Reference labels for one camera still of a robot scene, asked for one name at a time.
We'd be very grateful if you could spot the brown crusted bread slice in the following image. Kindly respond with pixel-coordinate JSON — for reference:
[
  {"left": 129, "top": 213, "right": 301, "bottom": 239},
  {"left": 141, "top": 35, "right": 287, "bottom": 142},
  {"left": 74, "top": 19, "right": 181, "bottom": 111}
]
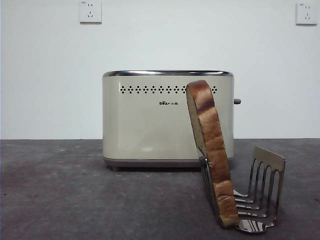
[{"left": 185, "top": 80, "right": 239, "bottom": 229}]

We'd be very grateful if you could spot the cream two-slot toaster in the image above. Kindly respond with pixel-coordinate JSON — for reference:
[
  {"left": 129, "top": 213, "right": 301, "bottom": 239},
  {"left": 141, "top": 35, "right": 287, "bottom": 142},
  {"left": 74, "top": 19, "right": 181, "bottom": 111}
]
[{"left": 101, "top": 70, "right": 236, "bottom": 172}]

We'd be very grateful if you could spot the shiny steel toast rack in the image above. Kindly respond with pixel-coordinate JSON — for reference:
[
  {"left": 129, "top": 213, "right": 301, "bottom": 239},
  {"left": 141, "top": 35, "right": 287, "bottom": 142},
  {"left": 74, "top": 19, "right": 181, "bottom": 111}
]
[{"left": 198, "top": 146, "right": 287, "bottom": 235}]

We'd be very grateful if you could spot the white wall socket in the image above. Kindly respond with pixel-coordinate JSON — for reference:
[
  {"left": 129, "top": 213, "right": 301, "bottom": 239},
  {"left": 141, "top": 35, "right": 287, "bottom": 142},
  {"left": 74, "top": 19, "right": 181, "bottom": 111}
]
[
  {"left": 295, "top": 2, "right": 318, "bottom": 26},
  {"left": 79, "top": 0, "right": 103, "bottom": 25}
]

